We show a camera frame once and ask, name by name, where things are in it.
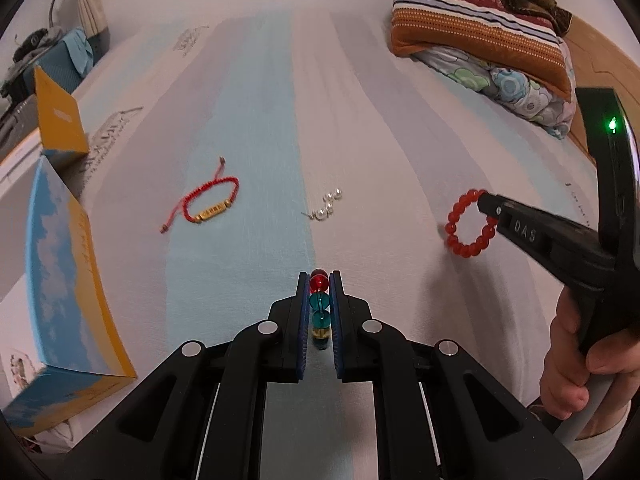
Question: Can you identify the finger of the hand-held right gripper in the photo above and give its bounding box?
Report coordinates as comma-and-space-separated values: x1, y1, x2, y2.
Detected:
477, 190, 617, 286

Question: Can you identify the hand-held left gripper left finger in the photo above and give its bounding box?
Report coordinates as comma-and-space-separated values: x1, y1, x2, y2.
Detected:
60, 271, 308, 480

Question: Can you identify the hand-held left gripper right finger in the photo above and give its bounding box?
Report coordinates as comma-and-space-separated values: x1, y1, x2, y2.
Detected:
330, 270, 586, 480

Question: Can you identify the multicolour glass bead bracelet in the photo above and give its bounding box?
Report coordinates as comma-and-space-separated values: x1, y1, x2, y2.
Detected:
309, 269, 332, 352

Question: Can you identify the red bead bracelet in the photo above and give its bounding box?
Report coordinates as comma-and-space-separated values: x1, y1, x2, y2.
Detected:
445, 187, 498, 260

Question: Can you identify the blue and yellow cardboard box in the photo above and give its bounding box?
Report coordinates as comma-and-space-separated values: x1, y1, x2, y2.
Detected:
0, 66, 138, 438

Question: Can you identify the person's right forearm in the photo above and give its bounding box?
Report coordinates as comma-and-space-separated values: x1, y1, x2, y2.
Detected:
570, 400, 633, 468

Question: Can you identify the person's right hand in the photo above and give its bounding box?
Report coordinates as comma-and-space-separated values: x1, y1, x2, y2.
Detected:
540, 287, 635, 420

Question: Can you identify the floral quilt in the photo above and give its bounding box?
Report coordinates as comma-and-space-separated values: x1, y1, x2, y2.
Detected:
415, 42, 576, 138

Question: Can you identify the striped bed sheet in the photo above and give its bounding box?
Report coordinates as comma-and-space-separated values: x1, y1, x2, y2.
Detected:
0, 7, 601, 480

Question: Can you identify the striped red brown pillow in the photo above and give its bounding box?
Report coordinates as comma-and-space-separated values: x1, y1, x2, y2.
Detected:
390, 0, 576, 101

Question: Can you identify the teal suitcase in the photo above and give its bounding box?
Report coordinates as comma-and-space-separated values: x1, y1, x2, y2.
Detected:
37, 27, 111, 93

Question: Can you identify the black bag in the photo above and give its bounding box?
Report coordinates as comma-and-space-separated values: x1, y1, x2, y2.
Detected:
10, 27, 66, 61

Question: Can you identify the pearl bead string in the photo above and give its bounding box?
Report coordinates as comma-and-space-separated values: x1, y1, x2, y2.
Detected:
302, 187, 345, 222

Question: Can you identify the wooden bed frame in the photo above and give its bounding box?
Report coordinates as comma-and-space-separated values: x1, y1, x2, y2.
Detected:
560, 15, 640, 161

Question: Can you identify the red cord bracelet gold charm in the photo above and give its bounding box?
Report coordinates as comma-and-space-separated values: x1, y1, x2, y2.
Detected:
160, 157, 241, 235

